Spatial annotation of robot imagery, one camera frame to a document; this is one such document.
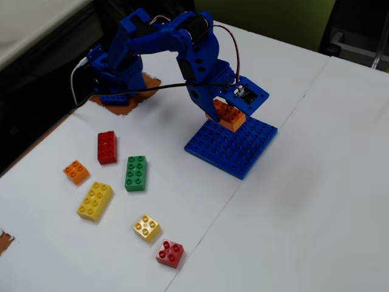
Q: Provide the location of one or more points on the red 2x2 block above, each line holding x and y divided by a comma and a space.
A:
169, 253

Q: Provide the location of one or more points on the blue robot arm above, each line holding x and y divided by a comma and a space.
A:
118, 39

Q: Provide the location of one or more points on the red 2x4 block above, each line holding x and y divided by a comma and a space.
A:
107, 147

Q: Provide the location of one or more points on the white table cover sheet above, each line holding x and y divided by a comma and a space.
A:
170, 137
304, 213

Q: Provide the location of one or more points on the white desk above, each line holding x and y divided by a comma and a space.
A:
30, 24

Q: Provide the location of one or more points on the green panel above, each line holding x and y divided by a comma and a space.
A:
258, 18

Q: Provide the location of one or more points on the blue 8x8 stud baseplate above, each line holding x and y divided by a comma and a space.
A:
231, 152

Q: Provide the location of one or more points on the orange 2x2 block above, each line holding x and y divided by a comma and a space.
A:
76, 171

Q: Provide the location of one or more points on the yellow 2x4 block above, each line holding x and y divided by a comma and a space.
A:
94, 200

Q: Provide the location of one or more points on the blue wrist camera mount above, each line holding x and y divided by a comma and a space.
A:
259, 95

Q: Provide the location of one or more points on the green 2x4 block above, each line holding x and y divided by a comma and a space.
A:
135, 175

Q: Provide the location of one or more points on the orange 2x4 block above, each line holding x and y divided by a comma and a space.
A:
231, 120

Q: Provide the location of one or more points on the yellow 2x2 block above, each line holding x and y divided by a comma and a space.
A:
146, 228

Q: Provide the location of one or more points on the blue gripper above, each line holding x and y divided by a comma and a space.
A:
203, 98

